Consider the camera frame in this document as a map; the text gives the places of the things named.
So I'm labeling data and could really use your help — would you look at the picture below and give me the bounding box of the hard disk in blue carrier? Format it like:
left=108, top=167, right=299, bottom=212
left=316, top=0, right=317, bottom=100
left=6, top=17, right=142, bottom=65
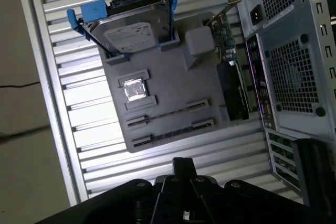
left=67, top=0, right=179, bottom=61

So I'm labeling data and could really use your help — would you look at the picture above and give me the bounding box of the black graphics card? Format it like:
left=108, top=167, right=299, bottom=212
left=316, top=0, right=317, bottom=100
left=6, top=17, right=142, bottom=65
left=206, top=0, right=251, bottom=122

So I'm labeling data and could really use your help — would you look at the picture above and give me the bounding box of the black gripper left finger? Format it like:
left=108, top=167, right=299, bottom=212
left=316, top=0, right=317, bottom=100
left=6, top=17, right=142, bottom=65
left=39, top=157, right=185, bottom=224

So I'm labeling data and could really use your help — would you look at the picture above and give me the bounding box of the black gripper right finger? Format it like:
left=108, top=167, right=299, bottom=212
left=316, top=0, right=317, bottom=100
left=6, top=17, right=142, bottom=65
left=184, top=157, right=310, bottom=224

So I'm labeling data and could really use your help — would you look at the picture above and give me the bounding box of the silver CPU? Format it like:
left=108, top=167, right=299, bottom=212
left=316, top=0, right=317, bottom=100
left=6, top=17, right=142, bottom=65
left=123, top=78, right=148, bottom=103

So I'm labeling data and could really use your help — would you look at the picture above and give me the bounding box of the black open PC case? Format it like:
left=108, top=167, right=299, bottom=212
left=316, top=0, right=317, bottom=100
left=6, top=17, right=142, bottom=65
left=230, top=0, right=336, bottom=224

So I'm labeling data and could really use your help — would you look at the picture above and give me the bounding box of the RAM stick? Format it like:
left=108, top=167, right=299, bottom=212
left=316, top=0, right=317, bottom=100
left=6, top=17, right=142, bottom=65
left=128, top=100, right=208, bottom=126

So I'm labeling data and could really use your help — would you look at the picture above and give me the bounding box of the grey parts rack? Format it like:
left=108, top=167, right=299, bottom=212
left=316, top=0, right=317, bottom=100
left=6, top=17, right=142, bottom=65
left=101, top=11, right=232, bottom=154

